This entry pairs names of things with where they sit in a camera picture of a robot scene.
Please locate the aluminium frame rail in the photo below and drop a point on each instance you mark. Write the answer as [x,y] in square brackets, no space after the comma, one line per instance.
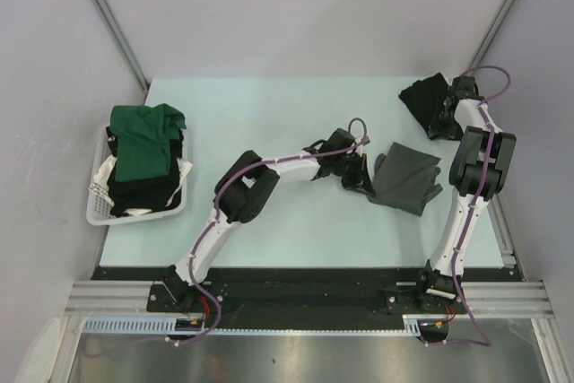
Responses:
[485,299]

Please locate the white plastic laundry basket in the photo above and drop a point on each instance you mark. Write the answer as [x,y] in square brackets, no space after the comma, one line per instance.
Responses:
[98,209]

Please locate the black t-shirt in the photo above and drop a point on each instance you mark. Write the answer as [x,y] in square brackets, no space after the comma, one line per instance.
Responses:
[424,97]
[149,195]

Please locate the green t-shirt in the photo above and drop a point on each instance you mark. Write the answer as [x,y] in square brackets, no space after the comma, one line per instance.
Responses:
[143,137]

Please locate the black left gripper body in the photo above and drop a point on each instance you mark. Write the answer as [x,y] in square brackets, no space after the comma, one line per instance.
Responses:
[349,169]

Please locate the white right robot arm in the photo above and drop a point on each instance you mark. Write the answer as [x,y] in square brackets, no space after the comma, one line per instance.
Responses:
[477,174]

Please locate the black t-shirt in basket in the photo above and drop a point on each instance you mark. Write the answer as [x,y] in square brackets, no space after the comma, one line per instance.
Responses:
[149,195]

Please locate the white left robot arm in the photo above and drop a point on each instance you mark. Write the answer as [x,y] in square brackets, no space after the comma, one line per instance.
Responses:
[242,193]

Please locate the white printed t-shirt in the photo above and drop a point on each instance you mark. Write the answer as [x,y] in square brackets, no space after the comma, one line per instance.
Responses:
[99,183]

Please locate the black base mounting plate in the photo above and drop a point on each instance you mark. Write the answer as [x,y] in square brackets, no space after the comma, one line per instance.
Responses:
[307,299]

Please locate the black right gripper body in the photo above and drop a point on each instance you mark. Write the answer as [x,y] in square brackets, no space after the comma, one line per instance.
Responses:
[445,126]

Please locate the white slotted cable duct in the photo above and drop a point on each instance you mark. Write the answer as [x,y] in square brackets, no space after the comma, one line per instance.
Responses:
[183,327]

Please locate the grey t-shirt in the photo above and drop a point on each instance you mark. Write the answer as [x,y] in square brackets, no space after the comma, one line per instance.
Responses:
[405,179]

